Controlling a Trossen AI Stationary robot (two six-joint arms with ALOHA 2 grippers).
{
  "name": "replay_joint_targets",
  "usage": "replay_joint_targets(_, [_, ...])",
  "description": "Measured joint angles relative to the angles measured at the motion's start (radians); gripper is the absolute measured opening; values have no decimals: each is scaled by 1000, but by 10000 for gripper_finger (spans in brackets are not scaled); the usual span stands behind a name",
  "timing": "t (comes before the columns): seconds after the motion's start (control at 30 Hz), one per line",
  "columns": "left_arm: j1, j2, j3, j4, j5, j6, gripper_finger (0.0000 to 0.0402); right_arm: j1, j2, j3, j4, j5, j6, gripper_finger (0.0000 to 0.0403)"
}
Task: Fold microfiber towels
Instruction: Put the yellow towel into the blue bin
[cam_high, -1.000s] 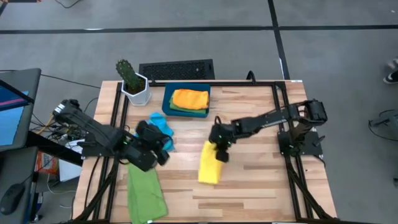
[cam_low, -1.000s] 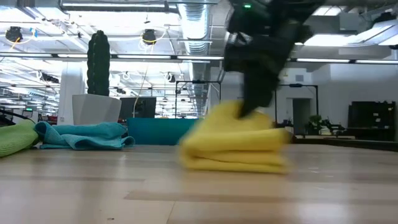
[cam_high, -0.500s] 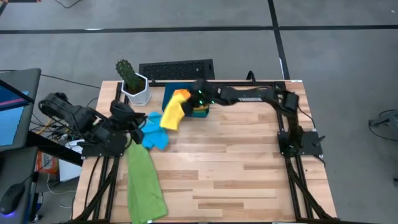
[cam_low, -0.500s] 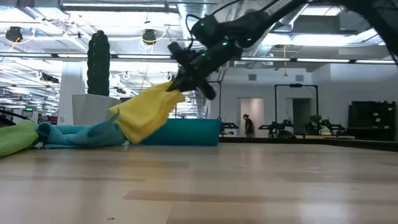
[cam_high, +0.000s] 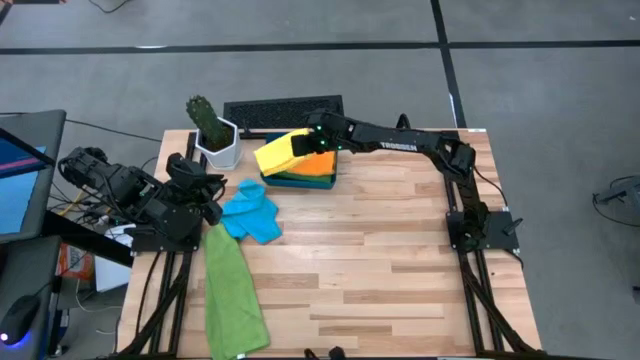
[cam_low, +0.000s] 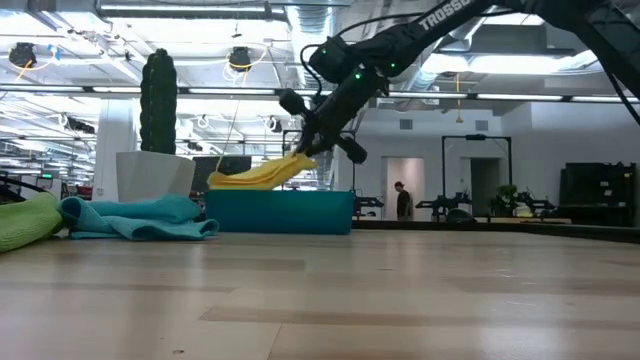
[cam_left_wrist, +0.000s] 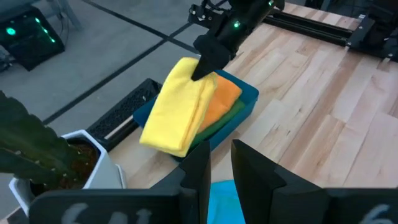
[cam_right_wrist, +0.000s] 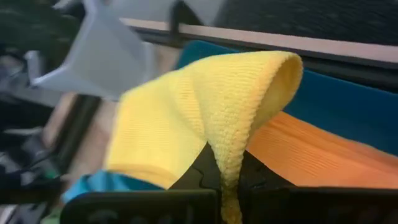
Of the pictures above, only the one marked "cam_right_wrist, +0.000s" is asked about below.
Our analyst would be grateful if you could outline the teal plastic tray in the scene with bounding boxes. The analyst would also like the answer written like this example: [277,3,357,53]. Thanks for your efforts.
[175,39,398,156]

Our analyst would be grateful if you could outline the green cactus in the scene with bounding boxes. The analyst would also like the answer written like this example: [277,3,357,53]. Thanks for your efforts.
[0,2,81,60]

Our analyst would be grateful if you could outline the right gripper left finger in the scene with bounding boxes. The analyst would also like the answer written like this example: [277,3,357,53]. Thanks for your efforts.
[60,142,222,224]

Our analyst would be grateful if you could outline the black keyboard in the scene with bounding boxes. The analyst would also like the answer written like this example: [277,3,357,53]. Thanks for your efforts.
[214,0,398,46]

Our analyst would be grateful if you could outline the white hexagonal plant pot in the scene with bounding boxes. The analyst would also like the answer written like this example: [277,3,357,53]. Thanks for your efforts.
[24,6,156,102]

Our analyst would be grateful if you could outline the yellow microfiber towel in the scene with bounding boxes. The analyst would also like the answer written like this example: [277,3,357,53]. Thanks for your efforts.
[104,50,304,224]

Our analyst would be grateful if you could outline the blue microfiber towel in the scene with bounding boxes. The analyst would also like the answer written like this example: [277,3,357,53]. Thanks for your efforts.
[62,169,164,203]

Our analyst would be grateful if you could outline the orange microfiber towel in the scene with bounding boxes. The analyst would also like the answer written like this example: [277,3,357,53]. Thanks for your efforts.
[246,111,398,190]

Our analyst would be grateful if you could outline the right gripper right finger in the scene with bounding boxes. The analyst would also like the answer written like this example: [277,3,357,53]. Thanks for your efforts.
[238,151,398,224]

